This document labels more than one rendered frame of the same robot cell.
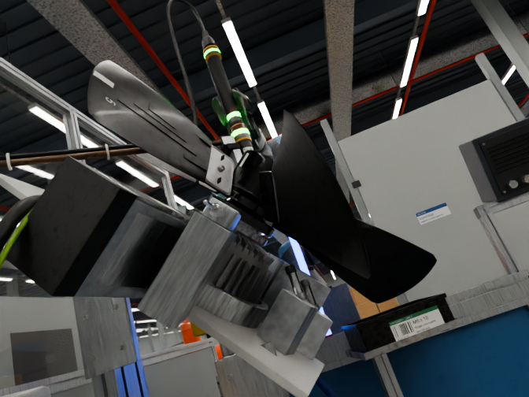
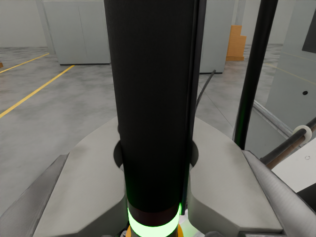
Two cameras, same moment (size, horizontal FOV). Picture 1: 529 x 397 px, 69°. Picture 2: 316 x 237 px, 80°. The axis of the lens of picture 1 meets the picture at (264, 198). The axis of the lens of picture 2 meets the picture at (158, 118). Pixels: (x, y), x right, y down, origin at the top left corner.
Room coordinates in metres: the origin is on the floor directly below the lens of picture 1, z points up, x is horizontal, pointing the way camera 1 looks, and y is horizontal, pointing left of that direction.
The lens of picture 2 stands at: (0.90, -0.01, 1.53)
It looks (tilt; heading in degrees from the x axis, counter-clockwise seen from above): 28 degrees down; 171
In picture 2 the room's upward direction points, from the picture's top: straight up
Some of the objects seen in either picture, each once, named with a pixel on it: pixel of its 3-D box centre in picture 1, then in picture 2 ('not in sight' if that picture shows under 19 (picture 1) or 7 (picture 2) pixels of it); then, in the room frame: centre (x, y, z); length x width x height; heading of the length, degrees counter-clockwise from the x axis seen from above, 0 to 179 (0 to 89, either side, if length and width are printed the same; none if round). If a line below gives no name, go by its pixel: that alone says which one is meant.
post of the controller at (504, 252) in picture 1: (497, 239); not in sight; (1.10, -0.57, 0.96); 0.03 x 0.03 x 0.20; 82
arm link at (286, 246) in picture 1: (295, 256); not in sight; (1.61, -0.04, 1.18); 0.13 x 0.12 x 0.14; 75
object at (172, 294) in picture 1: (190, 268); not in sight; (0.48, 0.12, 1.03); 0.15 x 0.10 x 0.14; 82
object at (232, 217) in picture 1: (222, 215); not in sight; (0.47, 0.06, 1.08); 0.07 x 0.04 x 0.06; 3
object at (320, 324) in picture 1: (304, 328); not in sight; (0.78, 0.01, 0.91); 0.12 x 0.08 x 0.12; 82
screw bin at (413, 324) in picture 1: (395, 325); not in sight; (0.98, -0.19, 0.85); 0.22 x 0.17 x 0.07; 97
